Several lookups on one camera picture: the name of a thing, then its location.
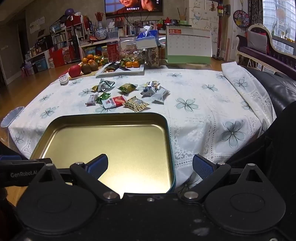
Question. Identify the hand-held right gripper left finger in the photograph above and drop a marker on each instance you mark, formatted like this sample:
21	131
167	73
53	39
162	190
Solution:
99	164

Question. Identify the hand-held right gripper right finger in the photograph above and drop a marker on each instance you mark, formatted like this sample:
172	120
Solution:
203	168

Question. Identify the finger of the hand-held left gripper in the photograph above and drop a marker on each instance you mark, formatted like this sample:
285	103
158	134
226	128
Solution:
9	158

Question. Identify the gold metal tin box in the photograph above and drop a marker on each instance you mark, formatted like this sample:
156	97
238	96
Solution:
104	139

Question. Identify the red and white snack packet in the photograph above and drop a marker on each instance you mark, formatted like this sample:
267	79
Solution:
113	102

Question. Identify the plain grey snack packet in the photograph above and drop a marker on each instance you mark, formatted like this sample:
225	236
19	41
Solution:
160	94

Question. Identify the blue and white snack packet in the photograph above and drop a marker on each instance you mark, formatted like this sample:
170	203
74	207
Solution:
146	92

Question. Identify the white floral tablecloth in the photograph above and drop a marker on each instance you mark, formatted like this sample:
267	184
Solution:
196	115

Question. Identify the small white snack packet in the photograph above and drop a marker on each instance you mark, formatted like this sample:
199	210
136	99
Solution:
91	99

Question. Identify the green foil candy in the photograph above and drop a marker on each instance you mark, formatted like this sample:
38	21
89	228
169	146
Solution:
104	96

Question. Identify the yellow patterned snack packet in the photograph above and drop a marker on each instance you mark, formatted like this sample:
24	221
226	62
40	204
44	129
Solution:
136	104

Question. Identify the small gold candy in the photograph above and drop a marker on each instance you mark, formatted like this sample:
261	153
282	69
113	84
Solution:
94	88

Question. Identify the green and white snack packet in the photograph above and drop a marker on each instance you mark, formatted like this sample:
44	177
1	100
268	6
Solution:
105	85

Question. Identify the yellow green pea packet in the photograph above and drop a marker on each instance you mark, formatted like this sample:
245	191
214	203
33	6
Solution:
127	88

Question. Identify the yellow fruit board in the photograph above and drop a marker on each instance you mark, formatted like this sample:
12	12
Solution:
92	73

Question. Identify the white round container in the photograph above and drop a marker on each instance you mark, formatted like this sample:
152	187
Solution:
63	80

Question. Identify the gold ingot ornament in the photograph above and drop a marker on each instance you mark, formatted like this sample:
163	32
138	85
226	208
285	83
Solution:
108	70

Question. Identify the red apple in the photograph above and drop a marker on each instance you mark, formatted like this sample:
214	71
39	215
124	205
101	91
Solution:
74	70

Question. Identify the colourful small snack packet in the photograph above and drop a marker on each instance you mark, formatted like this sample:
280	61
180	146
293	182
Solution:
153	83

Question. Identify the white rectangular tray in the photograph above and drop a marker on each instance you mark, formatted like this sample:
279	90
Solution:
129	71

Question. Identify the blue plastic bin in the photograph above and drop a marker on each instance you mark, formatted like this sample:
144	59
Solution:
41	64

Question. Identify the black knife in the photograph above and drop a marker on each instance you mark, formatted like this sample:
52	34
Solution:
123	67

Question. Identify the small orange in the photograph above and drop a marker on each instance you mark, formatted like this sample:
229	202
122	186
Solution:
136	63
128	63

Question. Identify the heap of tangerines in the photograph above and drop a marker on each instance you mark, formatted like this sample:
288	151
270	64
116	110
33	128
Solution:
89	59

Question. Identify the black leather sofa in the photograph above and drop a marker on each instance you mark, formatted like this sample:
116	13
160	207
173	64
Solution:
277	88

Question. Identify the red storage boxes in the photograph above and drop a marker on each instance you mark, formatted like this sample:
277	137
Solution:
59	56

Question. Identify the red carton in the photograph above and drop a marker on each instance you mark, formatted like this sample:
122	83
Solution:
113	49

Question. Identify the clear bag of nuts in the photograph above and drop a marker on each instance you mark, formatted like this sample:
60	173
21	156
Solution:
128	49

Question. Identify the glass jar with patterned label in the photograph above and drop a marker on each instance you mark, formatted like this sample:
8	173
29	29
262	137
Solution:
151	56

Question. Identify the desk calendar with green base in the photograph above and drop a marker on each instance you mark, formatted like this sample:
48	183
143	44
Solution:
188	44

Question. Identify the ornate chaise sofa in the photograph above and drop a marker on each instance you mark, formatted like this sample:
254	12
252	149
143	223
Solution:
261	52

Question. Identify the blue and white vase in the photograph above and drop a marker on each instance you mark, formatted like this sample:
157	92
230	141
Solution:
101	32

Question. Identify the bookshelf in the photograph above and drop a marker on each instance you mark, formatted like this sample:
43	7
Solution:
67	34

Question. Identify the blue and white tissue pack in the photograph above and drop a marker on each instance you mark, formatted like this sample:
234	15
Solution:
148	39

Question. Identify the grey cushion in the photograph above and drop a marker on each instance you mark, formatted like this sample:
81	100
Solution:
256	40

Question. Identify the red stick vacuum cleaner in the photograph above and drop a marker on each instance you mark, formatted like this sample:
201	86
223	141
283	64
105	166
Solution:
219	30

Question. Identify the red dried flowers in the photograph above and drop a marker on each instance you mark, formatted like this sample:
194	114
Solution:
99	16

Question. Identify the purple ball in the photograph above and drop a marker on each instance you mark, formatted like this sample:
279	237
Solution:
69	12

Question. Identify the television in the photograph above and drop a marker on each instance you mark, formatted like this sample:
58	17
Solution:
131	5

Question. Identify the dark curtain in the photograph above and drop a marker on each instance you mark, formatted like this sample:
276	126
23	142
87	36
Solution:
254	11

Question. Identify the round colourful wall ornament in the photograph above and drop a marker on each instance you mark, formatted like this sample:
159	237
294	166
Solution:
241	18

